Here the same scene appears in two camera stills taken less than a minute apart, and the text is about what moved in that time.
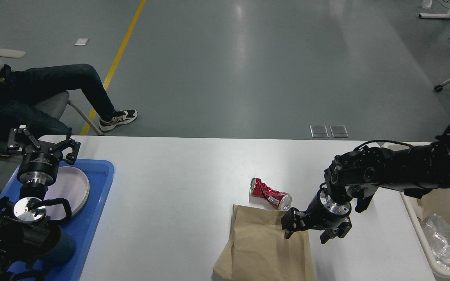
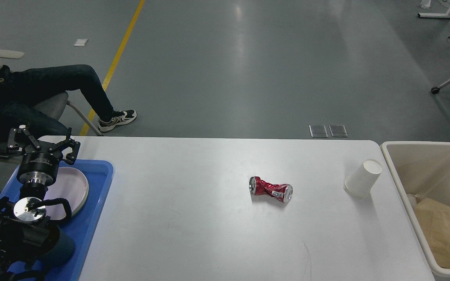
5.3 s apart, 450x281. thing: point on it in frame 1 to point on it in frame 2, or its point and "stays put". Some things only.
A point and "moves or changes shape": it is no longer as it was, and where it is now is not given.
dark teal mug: (61, 248) stays put
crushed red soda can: (283, 201) moves or changes shape
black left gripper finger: (69, 142) stays put
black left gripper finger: (16, 137) stays put
